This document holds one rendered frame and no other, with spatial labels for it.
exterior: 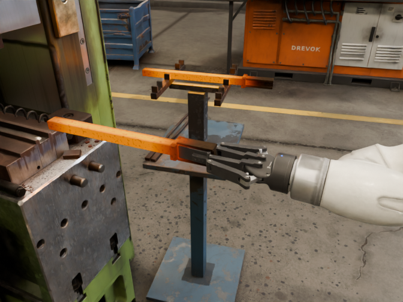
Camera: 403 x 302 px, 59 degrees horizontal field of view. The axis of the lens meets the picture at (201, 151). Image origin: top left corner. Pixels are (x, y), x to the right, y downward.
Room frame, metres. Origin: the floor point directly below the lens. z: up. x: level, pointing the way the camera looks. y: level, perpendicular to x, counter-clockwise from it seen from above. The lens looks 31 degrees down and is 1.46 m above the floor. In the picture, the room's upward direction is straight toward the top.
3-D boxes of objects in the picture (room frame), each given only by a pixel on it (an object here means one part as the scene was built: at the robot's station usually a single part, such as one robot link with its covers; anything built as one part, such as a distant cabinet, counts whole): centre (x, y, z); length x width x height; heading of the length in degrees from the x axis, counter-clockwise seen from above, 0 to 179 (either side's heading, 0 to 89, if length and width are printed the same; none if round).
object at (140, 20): (4.79, 1.31, 0.36); 1.20 x 0.80 x 0.72; 82
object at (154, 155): (1.34, 0.08, 0.77); 0.60 x 0.04 x 0.01; 160
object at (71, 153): (0.86, 0.36, 0.92); 0.04 x 0.03 x 0.01; 97
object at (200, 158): (0.60, 0.00, 1.06); 0.05 x 0.03 x 0.01; 66
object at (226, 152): (0.62, -0.08, 1.06); 0.11 x 0.01 x 0.04; 61
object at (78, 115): (0.99, 0.41, 0.95); 0.12 x 0.08 x 0.06; 66
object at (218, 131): (1.20, 0.01, 0.75); 0.40 x 0.30 x 0.02; 165
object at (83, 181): (0.80, 0.34, 0.87); 0.04 x 0.03 x 0.03; 66
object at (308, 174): (0.55, -0.20, 1.06); 0.09 x 0.06 x 0.09; 156
